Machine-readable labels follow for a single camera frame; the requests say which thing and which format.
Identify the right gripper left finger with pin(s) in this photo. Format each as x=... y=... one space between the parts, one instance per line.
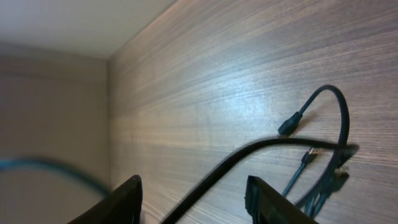
x=123 y=206

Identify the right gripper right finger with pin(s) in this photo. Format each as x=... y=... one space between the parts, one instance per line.
x=265 y=205

